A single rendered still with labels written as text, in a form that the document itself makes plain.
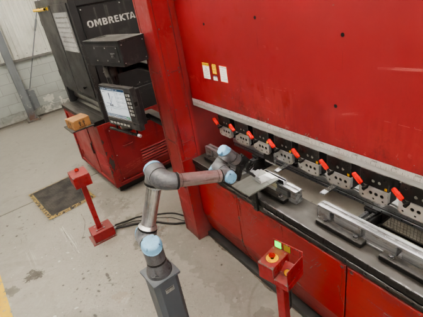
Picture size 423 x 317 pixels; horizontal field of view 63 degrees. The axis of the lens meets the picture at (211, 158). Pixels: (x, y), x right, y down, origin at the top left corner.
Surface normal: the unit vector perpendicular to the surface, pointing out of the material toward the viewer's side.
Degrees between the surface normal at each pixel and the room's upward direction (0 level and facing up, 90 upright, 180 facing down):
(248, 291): 0
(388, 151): 90
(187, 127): 90
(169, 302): 90
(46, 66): 90
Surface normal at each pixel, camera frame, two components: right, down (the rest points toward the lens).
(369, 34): -0.81, 0.38
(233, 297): -0.15, -0.87
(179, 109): 0.56, 0.31
